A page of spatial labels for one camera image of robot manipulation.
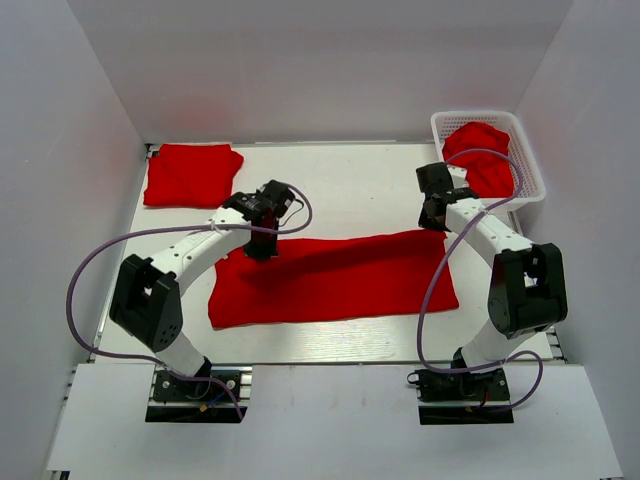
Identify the white plastic basket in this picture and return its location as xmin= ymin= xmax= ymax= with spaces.
xmin=431 ymin=111 xmax=546 ymax=213

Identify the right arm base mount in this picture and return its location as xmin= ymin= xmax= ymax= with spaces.
xmin=407 ymin=369 xmax=514 ymax=426

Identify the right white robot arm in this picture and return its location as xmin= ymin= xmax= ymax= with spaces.
xmin=416 ymin=162 xmax=568 ymax=399

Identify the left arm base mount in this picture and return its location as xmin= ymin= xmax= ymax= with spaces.
xmin=145 ymin=367 xmax=252 ymax=424

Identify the folded red t shirt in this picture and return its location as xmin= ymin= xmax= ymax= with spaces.
xmin=143 ymin=144 xmax=244 ymax=209

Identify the red t shirt in basket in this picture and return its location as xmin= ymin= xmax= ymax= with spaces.
xmin=442 ymin=122 xmax=514 ymax=198

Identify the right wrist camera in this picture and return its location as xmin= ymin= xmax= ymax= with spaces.
xmin=447 ymin=165 xmax=469 ymax=188

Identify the red t shirt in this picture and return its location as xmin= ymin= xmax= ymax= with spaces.
xmin=442 ymin=122 xmax=514 ymax=198
xmin=143 ymin=144 xmax=244 ymax=209
xmin=208 ymin=230 xmax=459 ymax=329

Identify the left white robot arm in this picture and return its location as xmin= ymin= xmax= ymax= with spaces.
xmin=109 ymin=180 xmax=298 ymax=399

